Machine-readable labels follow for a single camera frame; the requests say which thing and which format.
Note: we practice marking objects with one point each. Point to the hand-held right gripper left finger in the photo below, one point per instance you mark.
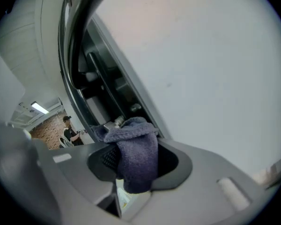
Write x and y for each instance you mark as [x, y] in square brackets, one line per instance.
[72, 172]

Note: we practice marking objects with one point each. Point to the white chair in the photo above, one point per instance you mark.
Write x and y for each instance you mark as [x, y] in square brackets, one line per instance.
[64, 142]

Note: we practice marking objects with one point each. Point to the blue-grey knitted sock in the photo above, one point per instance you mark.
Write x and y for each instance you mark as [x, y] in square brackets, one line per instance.
[138, 153]

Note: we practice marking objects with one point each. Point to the ceiling light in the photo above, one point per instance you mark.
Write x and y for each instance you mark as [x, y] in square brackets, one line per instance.
[39, 108]

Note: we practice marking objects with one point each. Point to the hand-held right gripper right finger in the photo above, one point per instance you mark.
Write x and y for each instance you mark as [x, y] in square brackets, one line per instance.
[201, 196]

